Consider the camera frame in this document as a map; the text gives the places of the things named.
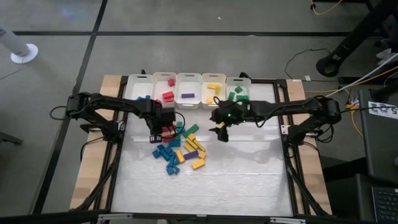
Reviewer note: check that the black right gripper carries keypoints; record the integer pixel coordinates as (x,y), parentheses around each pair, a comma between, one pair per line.
(230,113)

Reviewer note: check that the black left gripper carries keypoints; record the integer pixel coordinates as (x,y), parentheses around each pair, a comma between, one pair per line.
(160,118)

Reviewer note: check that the long red wooden block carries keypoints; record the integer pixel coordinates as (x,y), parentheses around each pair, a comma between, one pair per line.
(164,128)

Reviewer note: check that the green wooden cube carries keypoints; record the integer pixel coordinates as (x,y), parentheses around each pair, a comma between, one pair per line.
(179,124)
(238,89)

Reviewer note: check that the long blue wooden block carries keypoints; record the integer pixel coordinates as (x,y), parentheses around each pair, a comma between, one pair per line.
(163,152)
(143,97)

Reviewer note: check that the long green wooden block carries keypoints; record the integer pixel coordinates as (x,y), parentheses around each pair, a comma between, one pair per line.
(191,131)

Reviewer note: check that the yellow wooden cube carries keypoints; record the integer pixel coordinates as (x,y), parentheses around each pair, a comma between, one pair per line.
(210,100)
(202,154)
(191,137)

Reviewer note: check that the green arch block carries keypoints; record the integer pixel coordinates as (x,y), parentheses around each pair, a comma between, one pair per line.
(231,96)

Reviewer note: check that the yellow rectangular block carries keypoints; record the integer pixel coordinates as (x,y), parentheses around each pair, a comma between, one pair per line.
(198,163)

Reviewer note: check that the long yellow wooden block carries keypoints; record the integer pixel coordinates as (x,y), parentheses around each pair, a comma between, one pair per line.
(218,91)
(200,146)
(213,86)

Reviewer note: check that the purple wooden block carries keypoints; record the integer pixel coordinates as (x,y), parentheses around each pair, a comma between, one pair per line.
(187,95)
(191,154)

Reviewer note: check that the red wooden cube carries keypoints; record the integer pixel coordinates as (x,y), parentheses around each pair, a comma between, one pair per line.
(171,82)

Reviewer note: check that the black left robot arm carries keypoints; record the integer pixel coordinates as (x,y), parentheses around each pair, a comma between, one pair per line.
(109,101)

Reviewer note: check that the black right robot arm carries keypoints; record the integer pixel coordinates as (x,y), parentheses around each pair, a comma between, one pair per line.
(295,107)

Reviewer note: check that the small yellow tag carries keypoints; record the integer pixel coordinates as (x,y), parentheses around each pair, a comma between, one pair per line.
(220,125)

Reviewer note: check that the yellow wooden cylinder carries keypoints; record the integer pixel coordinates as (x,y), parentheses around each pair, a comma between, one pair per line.
(180,156)

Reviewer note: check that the flat yellow wooden block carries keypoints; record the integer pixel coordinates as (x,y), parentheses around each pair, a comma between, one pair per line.
(188,147)
(192,143)

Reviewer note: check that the blue triangular block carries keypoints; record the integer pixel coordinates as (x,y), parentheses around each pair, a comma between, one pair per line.
(176,161)

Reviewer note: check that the white plastic bin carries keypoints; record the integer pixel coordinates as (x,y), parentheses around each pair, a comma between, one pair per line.
(188,87)
(160,87)
(138,87)
(206,93)
(245,87)

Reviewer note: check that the small black clamp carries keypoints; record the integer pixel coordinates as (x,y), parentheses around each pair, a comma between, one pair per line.
(143,72)
(243,74)

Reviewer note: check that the wooden table side board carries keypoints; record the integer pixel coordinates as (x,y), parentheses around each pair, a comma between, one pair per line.
(314,183)
(104,87)

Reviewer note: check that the small white floor object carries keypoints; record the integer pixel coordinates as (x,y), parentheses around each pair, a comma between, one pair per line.
(308,78)

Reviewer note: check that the power strip with plugs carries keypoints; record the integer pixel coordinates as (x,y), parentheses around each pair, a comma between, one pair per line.
(353,105)

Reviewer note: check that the black floor object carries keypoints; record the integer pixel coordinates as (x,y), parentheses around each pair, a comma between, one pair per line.
(9,138)

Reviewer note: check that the black stand with round base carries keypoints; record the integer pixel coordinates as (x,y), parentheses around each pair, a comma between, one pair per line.
(348,43)

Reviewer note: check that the grey pole with white base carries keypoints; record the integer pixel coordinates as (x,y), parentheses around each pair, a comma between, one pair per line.
(25,54)

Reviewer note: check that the black computer tower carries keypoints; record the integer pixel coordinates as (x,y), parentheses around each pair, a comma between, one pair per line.
(379,146)

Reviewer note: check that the white paper label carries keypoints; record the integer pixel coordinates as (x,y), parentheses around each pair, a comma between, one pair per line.
(382,109)

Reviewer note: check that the black keyboard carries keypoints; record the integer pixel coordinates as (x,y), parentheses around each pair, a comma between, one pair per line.
(385,203)

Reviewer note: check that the person's foot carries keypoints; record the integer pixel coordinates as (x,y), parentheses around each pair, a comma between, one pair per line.
(385,54)

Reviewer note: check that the black metal table frame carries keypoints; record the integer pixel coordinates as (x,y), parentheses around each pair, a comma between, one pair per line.
(171,215)

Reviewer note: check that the white metal bracket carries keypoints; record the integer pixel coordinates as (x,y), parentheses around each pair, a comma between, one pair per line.
(115,217)
(287,220)

